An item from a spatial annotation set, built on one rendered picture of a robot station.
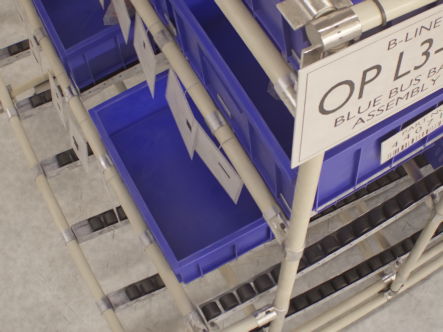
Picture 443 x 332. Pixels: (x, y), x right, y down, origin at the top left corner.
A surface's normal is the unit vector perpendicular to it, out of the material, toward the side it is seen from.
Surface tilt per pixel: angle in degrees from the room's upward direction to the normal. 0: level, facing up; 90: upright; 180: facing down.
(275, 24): 98
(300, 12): 0
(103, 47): 90
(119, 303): 11
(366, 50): 90
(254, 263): 0
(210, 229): 3
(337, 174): 90
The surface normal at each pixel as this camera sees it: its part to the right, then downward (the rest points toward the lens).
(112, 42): 0.47, 0.79
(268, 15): -0.87, 0.49
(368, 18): 0.33, 0.26
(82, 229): 0.15, -0.50
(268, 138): -0.08, -0.39
